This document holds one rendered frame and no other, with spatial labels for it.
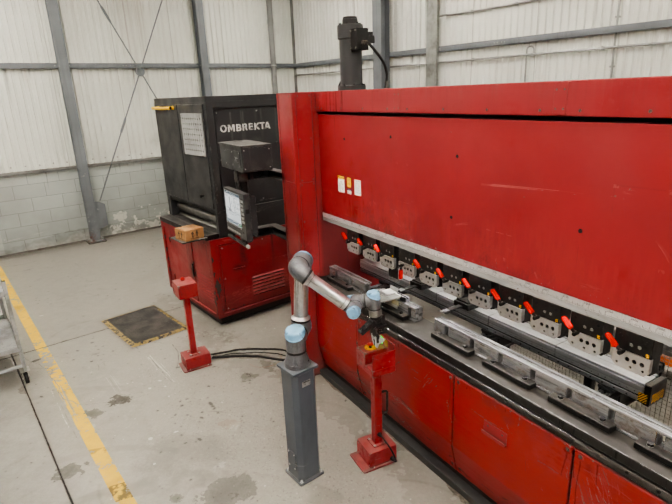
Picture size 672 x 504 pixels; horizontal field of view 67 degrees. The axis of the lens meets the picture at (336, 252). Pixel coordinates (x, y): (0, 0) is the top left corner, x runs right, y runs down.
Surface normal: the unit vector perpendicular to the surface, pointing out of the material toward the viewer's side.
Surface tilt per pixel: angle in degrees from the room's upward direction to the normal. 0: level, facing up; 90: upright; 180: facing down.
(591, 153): 90
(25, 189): 90
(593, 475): 90
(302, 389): 90
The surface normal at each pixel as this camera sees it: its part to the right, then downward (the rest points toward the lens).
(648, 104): -0.85, 0.19
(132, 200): 0.63, 0.21
